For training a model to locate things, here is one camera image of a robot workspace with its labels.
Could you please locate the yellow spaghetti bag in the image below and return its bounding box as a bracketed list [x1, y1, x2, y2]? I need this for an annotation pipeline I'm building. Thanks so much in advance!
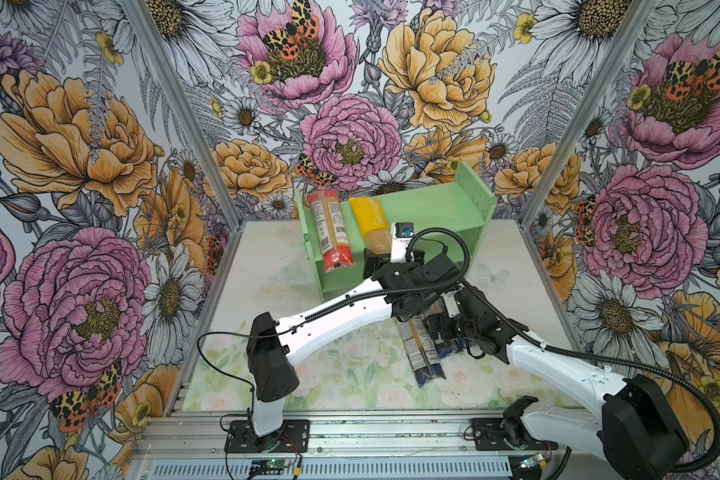
[349, 197, 392, 255]

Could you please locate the red-ended spaghetti bag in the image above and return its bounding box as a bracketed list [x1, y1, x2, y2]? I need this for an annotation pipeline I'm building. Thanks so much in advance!
[308, 189, 355, 273]

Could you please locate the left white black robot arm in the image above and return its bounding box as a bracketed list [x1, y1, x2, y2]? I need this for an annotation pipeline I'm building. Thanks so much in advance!
[246, 253, 469, 438]

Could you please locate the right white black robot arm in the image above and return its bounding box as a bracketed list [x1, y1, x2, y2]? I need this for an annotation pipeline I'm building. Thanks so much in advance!
[425, 287, 689, 479]

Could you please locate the light green wooden shelf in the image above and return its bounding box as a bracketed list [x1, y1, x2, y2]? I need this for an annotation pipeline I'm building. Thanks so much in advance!
[296, 165, 497, 300]

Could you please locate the blue-ended spaghetti bag, right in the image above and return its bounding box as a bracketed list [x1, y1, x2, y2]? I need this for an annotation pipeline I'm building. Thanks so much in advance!
[428, 300, 464, 359]

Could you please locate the blue-ended spaghetti bag, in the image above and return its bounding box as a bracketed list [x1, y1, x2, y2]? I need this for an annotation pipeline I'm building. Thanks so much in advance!
[428, 300, 464, 359]
[397, 318, 446, 388]

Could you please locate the blue-ended spaghetti bag, left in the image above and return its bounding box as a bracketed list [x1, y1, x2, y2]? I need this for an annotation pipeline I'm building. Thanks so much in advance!
[397, 318, 446, 388]

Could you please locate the green circuit board right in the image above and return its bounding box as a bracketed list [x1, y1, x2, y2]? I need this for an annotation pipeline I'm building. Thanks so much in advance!
[518, 453, 547, 469]

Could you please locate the green circuit board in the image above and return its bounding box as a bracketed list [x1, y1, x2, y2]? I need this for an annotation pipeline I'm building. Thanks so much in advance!
[247, 459, 296, 480]
[518, 453, 547, 469]

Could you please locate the green circuit board left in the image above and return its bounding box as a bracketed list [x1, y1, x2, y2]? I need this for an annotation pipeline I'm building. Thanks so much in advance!
[247, 459, 296, 480]

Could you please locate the left black corrugated cable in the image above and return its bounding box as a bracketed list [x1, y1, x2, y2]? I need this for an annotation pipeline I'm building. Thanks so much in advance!
[278, 226, 472, 328]

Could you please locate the black corrugated cable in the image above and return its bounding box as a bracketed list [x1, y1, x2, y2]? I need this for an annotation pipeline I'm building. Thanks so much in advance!
[455, 281, 720, 474]
[278, 226, 472, 328]

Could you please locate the right black corrugated cable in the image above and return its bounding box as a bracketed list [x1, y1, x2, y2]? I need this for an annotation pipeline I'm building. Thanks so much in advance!
[455, 281, 720, 474]

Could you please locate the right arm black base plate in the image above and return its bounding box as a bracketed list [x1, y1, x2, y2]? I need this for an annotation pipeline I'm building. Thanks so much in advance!
[467, 417, 559, 451]

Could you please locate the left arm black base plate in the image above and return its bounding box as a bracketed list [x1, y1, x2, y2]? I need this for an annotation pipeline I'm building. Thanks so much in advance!
[224, 419, 311, 454]

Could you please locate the aluminium mounting rail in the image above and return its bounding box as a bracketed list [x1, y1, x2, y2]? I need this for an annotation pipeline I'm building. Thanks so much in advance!
[128, 410, 601, 460]

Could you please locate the right aluminium corner post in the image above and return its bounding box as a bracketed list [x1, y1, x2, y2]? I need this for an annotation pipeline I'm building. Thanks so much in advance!
[518, 0, 657, 229]

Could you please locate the aluminium corner post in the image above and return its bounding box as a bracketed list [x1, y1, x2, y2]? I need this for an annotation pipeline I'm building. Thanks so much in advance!
[518, 0, 657, 229]
[123, 1, 243, 233]

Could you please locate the left aluminium corner post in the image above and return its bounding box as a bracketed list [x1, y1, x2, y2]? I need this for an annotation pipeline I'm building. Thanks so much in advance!
[123, 1, 243, 233]

